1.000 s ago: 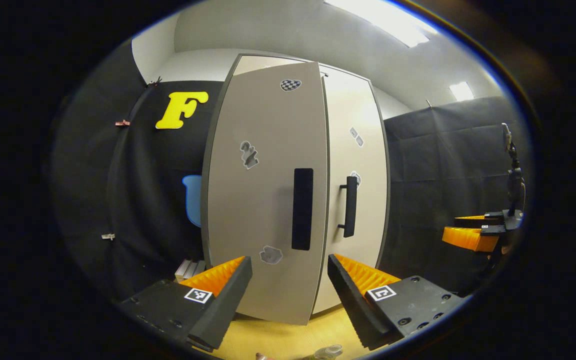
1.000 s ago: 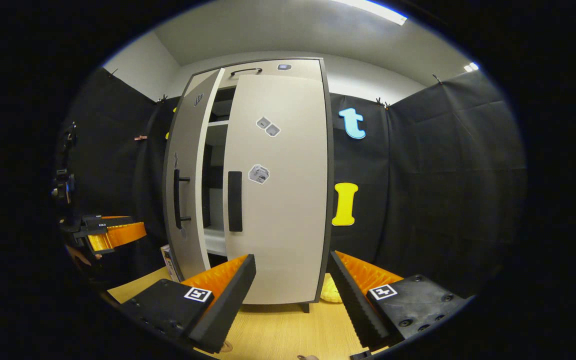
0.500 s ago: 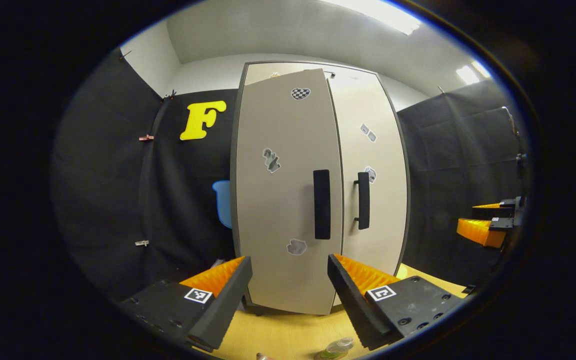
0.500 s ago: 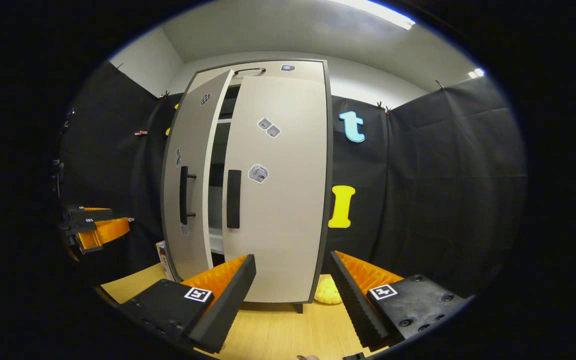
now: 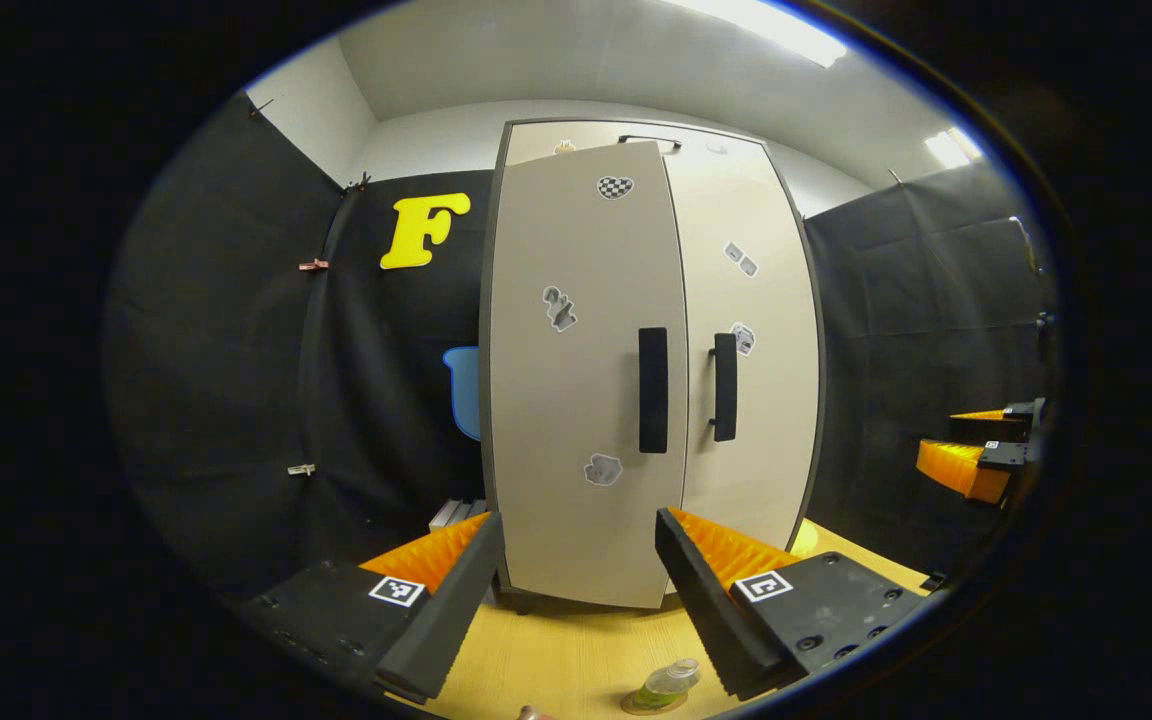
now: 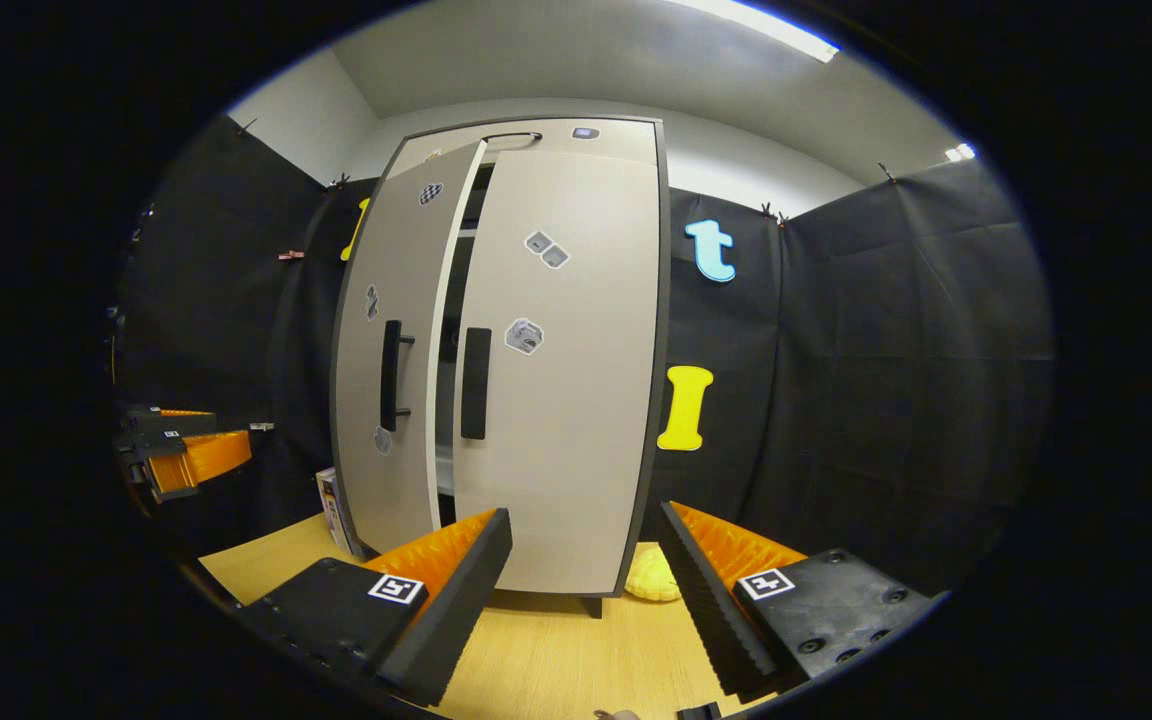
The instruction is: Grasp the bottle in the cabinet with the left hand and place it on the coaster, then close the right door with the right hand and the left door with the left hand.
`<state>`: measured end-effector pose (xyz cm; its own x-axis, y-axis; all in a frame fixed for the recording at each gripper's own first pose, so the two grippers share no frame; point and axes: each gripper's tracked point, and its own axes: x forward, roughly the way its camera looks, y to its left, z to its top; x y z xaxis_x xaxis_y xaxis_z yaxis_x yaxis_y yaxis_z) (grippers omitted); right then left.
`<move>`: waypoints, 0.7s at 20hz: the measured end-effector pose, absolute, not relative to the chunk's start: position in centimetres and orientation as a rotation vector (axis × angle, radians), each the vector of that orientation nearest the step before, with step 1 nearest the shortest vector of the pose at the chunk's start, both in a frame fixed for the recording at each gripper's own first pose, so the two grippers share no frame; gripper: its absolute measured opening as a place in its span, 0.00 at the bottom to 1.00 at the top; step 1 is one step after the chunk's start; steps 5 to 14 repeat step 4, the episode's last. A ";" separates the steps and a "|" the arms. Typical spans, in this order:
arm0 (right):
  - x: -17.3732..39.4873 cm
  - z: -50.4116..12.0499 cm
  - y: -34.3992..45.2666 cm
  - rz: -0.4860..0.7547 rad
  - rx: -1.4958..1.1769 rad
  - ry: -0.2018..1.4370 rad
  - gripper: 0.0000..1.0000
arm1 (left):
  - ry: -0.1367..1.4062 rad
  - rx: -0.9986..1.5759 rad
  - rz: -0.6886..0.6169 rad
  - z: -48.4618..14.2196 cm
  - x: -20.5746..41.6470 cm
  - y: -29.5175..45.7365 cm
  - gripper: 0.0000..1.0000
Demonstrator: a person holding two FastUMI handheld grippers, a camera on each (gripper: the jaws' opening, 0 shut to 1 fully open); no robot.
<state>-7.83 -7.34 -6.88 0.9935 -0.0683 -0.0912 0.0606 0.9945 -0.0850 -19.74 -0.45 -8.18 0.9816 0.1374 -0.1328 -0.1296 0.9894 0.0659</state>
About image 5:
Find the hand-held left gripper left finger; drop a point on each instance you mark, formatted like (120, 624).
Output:
(451, 620)

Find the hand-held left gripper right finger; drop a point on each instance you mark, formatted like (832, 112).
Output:
(706, 620)

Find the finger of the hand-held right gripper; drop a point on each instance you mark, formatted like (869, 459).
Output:
(996, 428)
(961, 470)

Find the green label plastic bottle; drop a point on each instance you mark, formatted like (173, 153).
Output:
(666, 682)

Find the grey stickers white cabinet door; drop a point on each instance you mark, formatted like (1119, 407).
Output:
(766, 420)

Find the checkered sticker white cabinet door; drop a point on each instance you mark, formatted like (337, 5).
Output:
(556, 400)

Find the white and grey cabinet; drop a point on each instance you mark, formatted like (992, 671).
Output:
(483, 380)

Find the white cabinet drawer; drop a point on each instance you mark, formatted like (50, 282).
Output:
(586, 135)

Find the grey metal bars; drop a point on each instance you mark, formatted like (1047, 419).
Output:
(451, 515)

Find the yellow corn toy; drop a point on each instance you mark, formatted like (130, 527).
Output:
(804, 540)

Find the metal clip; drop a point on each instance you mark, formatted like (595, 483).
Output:
(301, 469)

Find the small ceiling light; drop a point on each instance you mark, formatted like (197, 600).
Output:
(951, 148)

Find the black backdrop cloth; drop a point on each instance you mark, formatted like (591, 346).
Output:
(216, 380)

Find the dark clip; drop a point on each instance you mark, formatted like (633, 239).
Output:
(357, 183)

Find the long ceiling light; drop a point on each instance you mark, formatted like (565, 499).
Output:
(766, 25)

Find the black bracket foot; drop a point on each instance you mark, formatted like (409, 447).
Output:
(933, 581)

